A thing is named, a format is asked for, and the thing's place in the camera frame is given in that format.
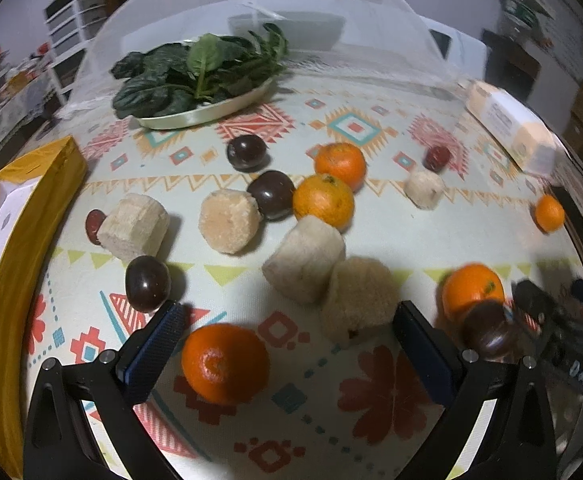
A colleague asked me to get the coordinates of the dark plum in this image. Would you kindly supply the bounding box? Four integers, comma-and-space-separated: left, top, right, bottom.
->
247, 170, 296, 220
124, 255, 171, 313
226, 134, 268, 171
459, 299, 517, 360

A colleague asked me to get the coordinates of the beige cake chunk front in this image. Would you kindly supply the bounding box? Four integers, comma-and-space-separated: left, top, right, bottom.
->
321, 257, 399, 348

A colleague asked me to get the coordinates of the small beige cake chunk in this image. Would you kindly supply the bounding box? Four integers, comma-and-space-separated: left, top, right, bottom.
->
404, 169, 445, 210

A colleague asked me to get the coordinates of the beige round cake chunk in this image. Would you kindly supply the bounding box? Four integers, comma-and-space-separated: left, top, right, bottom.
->
198, 190, 261, 255

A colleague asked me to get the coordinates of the small orange mandarin far right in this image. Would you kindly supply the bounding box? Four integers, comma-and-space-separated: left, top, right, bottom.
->
533, 194, 566, 233

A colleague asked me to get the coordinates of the tissue paper pack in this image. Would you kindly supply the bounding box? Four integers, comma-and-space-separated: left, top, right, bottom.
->
466, 80, 557, 177

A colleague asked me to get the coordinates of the red date right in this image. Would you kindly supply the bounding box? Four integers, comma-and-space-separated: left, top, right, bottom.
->
423, 145, 451, 174

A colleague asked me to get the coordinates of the red date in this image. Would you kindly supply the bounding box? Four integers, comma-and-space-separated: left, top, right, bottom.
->
423, 145, 451, 174
84, 209, 106, 246

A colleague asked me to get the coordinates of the yellow taped foam box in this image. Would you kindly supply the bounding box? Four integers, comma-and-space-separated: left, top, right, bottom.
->
0, 136, 88, 478

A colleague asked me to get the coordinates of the red date left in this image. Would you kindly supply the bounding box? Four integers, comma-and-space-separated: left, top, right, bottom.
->
84, 209, 106, 246

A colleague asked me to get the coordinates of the plate of green spinach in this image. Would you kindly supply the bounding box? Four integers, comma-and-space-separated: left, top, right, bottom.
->
110, 23, 288, 129

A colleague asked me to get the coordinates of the white plastic drawer tower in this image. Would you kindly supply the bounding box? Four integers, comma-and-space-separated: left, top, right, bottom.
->
45, 0, 107, 104

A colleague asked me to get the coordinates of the white mesh food cover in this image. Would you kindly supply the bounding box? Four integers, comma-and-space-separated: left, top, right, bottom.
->
63, 0, 485, 118

